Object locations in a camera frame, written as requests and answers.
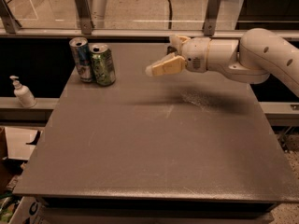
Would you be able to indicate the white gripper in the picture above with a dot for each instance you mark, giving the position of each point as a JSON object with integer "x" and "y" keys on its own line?
{"x": 195, "y": 54}

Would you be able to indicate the green soda can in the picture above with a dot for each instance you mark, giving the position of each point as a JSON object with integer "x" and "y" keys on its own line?
{"x": 102, "y": 64}

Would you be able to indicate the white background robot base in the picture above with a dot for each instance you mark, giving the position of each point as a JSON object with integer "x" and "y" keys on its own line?
{"x": 93, "y": 0}

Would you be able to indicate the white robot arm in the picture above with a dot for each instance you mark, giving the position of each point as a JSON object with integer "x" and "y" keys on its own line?
{"x": 252, "y": 59}

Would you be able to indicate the silver blue redbull can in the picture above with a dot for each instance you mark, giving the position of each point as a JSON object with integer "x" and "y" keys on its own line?
{"x": 81, "y": 55}

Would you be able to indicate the dark snack bag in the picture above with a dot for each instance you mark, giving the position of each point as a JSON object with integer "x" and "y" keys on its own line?
{"x": 170, "y": 50}

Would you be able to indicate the white pump bottle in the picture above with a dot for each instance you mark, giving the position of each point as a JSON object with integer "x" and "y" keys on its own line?
{"x": 23, "y": 93}

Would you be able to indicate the white cardboard box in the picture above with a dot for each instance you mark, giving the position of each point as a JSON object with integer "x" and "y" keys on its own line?
{"x": 27, "y": 212}

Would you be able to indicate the right metal rail bracket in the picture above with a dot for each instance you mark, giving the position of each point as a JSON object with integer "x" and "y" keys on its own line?
{"x": 212, "y": 11}

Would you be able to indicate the metal rail bracket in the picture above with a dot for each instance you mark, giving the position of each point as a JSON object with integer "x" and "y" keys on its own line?
{"x": 212, "y": 11}
{"x": 84, "y": 16}
{"x": 11, "y": 24}

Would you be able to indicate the middle metal rail bracket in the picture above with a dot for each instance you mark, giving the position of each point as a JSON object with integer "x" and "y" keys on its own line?
{"x": 84, "y": 16}

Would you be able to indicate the left metal rail bracket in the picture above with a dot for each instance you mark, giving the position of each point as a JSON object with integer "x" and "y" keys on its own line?
{"x": 11, "y": 24}

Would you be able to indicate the metal rail beam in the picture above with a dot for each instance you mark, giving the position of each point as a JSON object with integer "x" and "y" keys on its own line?
{"x": 290, "y": 35}

